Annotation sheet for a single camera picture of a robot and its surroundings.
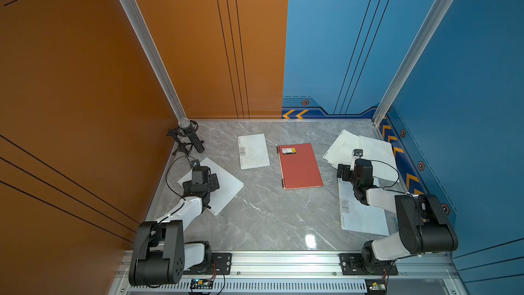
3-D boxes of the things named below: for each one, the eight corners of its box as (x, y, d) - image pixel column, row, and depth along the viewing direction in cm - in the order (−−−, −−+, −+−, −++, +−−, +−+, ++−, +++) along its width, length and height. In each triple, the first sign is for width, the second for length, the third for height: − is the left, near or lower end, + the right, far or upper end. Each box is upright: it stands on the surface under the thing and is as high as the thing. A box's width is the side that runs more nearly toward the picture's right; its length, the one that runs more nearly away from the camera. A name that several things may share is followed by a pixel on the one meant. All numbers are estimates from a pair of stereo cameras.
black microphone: (181, 156, 107) (164, 126, 89) (184, 147, 110) (168, 117, 93) (204, 156, 107) (191, 126, 89) (206, 147, 110) (194, 117, 93)
